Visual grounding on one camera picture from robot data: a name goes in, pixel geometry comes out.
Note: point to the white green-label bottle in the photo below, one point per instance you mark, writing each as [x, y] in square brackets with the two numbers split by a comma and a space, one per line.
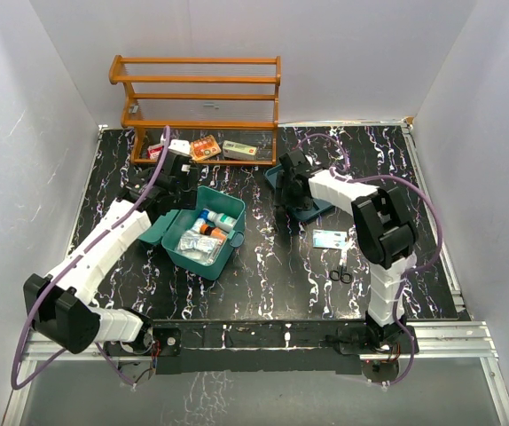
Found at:
[221, 220]

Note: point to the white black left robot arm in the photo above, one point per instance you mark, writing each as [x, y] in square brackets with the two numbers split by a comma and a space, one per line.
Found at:
[58, 303]

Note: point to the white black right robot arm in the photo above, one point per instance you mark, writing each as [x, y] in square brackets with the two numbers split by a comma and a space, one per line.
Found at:
[385, 235]

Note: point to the small blue-capped bottle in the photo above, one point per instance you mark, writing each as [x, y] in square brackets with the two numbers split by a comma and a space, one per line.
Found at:
[202, 222]

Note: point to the brown orange-label bottle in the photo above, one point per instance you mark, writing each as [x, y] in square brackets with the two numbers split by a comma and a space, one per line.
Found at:
[213, 232]

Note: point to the green plastic medicine box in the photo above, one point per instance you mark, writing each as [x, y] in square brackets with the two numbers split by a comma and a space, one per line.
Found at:
[167, 230]

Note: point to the blue divided tray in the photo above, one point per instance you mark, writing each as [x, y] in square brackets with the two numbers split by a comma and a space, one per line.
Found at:
[319, 206]

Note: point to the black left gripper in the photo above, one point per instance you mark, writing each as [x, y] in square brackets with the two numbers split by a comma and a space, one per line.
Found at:
[186, 201]

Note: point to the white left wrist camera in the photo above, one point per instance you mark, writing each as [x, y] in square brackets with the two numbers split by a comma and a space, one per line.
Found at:
[178, 150]

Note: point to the orange wooden shelf rack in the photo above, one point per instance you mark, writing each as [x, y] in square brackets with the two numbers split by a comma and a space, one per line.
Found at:
[201, 96]

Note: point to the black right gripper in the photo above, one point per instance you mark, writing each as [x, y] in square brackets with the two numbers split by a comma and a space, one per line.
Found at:
[283, 199]

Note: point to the orange pill box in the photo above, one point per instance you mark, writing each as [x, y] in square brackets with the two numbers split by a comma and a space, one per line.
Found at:
[204, 148]

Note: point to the clear bag of swabs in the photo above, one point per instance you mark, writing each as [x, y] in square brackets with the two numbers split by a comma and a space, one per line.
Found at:
[199, 248]

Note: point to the red white medicine box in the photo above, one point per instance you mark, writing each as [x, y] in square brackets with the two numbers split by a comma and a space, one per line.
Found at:
[155, 151]

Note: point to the white green medicine box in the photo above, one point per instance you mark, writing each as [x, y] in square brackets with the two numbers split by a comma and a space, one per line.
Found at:
[239, 152]

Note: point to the small white blue card packet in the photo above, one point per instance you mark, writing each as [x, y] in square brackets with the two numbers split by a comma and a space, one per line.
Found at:
[328, 239]

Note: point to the black handled scissors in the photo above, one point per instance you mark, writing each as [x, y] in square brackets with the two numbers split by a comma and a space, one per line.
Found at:
[340, 274]

